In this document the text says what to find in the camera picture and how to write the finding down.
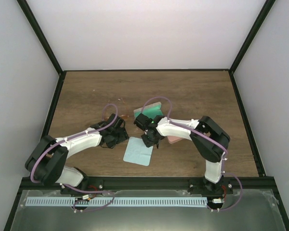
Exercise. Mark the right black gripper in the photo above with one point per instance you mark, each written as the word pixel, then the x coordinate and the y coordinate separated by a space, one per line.
pixel 149 144

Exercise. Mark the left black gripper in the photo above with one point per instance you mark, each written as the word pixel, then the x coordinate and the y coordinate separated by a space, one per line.
pixel 123 136

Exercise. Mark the pink glasses case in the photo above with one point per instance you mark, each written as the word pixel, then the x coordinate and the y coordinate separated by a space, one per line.
pixel 173 139

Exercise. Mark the blue cleaning cloth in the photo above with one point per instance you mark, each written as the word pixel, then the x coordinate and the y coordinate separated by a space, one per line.
pixel 137 153

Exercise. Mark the grey glasses case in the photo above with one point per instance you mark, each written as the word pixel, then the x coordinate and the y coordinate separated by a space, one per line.
pixel 151 110

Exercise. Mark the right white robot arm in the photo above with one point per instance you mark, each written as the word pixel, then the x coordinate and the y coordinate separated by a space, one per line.
pixel 208 137

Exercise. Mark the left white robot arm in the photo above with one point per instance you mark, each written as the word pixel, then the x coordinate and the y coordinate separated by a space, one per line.
pixel 47 163

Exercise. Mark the orange sunglasses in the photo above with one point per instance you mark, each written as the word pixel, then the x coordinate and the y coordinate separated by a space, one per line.
pixel 123 109

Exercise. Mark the blue slotted cable duct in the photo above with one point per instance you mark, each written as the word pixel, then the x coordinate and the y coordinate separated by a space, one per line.
pixel 120 201

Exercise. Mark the black aluminium frame rail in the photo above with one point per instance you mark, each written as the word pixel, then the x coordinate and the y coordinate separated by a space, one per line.
pixel 196 185

